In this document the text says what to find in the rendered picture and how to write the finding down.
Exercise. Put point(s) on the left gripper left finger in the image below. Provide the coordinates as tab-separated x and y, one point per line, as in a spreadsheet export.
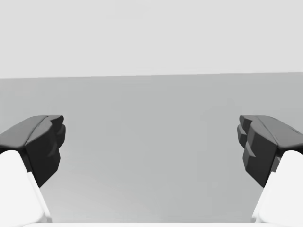
35	146

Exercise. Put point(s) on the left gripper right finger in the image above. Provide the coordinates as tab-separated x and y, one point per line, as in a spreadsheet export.
262	146

